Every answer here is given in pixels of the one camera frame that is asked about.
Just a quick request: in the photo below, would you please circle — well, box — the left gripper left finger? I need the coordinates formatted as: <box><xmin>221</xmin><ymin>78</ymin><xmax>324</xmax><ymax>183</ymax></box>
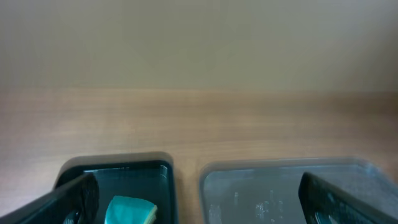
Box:
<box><xmin>1</xmin><ymin>173</ymin><xmax>100</xmax><ymax>224</ymax></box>

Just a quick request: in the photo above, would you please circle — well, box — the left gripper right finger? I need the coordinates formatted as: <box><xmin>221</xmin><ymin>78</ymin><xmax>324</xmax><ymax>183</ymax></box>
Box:
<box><xmin>298</xmin><ymin>172</ymin><xmax>397</xmax><ymax>224</ymax></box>

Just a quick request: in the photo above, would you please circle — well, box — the green yellow sponge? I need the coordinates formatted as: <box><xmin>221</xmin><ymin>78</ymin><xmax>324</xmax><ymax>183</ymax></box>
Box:
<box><xmin>104</xmin><ymin>196</ymin><xmax>158</xmax><ymax>224</ymax></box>

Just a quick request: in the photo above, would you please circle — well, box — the small black tray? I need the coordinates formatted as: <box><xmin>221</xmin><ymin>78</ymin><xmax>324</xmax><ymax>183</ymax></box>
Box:
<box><xmin>54</xmin><ymin>152</ymin><xmax>179</xmax><ymax>224</ymax></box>

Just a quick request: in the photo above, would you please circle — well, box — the large dark grey tray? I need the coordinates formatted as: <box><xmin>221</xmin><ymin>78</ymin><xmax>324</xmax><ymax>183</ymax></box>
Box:
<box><xmin>199</xmin><ymin>157</ymin><xmax>397</xmax><ymax>223</ymax></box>

